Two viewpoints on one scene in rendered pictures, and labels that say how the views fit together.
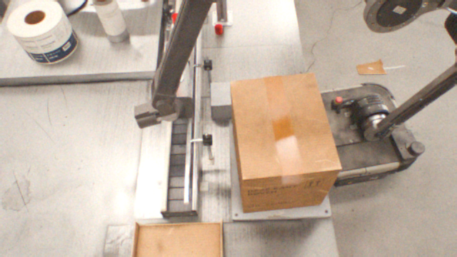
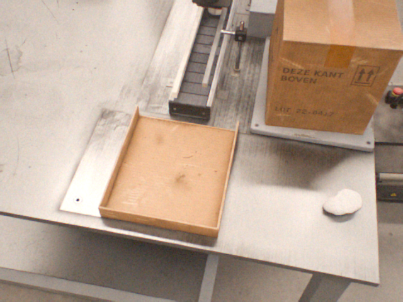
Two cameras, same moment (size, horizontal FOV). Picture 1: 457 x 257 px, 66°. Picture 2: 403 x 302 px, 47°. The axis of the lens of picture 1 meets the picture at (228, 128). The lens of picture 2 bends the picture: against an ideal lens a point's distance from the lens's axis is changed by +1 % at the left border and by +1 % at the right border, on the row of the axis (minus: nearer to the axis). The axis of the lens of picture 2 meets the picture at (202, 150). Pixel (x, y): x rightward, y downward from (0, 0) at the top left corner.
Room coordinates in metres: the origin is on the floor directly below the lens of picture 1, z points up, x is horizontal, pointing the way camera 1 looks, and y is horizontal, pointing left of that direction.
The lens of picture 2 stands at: (-0.43, 0.04, 1.72)
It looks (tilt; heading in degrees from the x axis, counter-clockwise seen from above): 53 degrees down; 7
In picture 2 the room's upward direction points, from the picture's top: 2 degrees clockwise
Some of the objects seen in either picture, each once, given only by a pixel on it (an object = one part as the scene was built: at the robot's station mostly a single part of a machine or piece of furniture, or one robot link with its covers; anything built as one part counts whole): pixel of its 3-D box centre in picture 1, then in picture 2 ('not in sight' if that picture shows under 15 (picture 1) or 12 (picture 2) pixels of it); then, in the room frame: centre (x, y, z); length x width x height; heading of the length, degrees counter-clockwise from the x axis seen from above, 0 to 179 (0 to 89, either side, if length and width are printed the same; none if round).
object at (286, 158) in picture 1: (277, 145); (324, 48); (0.47, -0.14, 0.99); 0.30 x 0.24 x 0.27; 2
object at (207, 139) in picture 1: (202, 146); (231, 46); (0.52, 0.09, 0.91); 0.07 x 0.03 x 0.16; 88
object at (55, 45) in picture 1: (44, 31); not in sight; (1.06, 0.68, 0.95); 0.20 x 0.20 x 0.14
